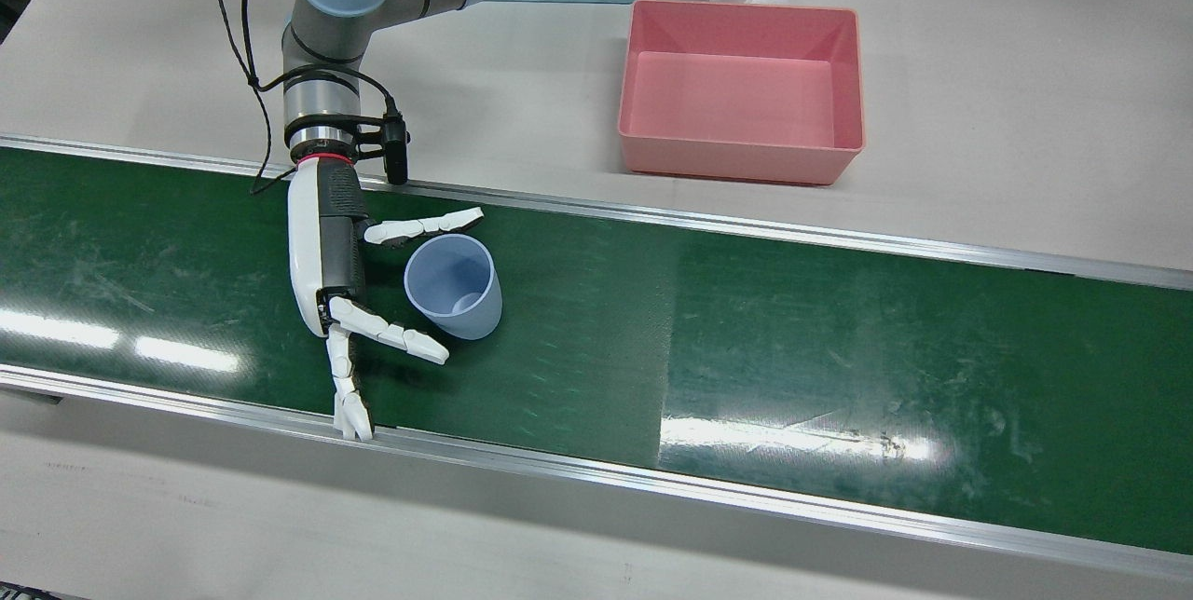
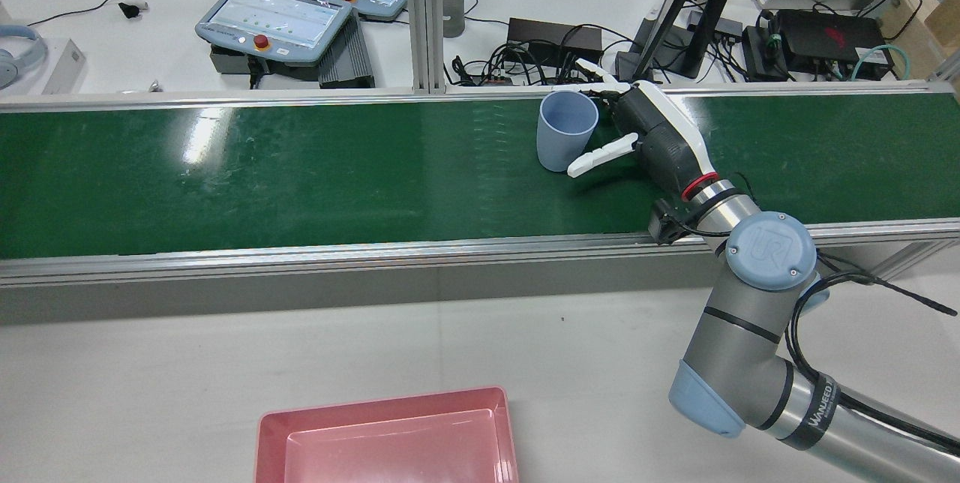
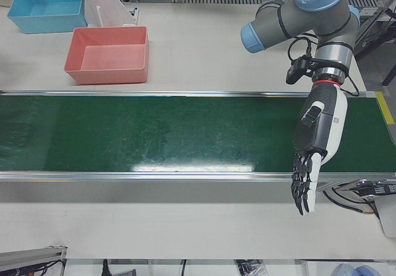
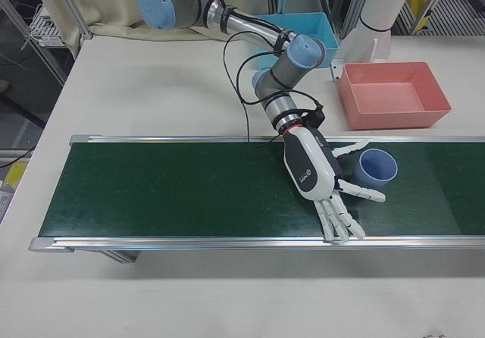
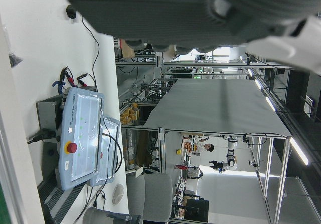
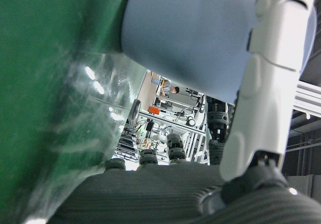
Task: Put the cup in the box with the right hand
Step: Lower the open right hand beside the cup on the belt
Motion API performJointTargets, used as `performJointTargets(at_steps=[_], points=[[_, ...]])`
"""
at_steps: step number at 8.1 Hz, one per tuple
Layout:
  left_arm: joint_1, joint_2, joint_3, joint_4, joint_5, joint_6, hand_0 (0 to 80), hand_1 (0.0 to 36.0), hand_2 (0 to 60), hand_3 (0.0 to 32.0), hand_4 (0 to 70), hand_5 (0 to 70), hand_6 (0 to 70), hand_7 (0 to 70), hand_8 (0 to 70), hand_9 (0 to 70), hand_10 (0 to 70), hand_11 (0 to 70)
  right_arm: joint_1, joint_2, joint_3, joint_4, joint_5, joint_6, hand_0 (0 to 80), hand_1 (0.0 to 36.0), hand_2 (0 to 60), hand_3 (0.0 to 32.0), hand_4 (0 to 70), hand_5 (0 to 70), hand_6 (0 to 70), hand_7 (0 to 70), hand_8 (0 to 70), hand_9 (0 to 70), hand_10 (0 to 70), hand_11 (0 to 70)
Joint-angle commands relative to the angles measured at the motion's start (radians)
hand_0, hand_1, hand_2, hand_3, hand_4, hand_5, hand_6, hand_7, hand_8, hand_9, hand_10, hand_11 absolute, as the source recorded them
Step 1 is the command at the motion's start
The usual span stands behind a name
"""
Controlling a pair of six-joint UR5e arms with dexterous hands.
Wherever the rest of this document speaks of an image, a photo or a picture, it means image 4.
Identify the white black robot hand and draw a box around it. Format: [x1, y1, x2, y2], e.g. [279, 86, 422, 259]
[282, 124, 387, 243]

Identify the light blue plastic box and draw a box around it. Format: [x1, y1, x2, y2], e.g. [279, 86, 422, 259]
[251, 11, 340, 70]

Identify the green conveyor belt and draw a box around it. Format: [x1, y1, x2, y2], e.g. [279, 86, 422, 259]
[29, 133, 485, 265]

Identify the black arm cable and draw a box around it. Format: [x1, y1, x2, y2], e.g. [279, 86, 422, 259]
[217, 0, 323, 150]

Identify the beige curtain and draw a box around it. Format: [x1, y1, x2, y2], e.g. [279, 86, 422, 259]
[28, 0, 274, 57]

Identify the pink plastic box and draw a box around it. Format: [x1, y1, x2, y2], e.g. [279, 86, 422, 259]
[338, 61, 452, 131]

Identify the white post with base bracket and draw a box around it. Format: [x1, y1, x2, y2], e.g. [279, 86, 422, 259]
[330, 0, 418, 83]

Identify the aluminium frame beside white post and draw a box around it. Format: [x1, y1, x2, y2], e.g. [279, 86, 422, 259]
[339, 0, 376, 39]

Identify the slanted aluminium frame post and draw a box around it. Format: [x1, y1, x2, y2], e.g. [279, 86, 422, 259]
[52, 0, 94, 42]

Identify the blue plastic cup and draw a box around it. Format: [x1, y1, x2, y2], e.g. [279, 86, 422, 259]
[354, 148, 399, 187]

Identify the grey slotted metal grating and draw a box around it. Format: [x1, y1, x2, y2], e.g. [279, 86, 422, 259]
[393, 0, 485, 36]

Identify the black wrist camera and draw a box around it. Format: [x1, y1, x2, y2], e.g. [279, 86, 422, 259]
[299, 102, 326, 127]

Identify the yellow sheet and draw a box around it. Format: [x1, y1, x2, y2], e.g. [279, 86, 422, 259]
[3, 161, 28, 187]

